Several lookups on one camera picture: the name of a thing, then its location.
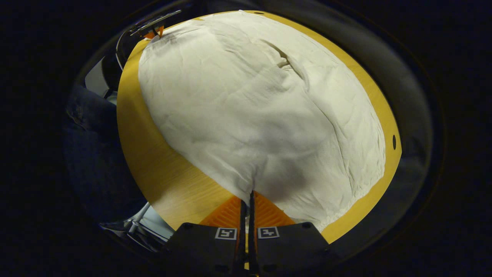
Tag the silver chair base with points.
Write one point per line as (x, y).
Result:
(138, 218)

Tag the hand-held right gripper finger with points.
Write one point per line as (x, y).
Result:
(251, 238)
(243, 246)

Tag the person's dark blue trousers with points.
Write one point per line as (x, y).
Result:
(100, 154)

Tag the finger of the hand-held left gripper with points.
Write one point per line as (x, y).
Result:
(152, 34)

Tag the cream white jeans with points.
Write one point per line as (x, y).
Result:
(250, 107)

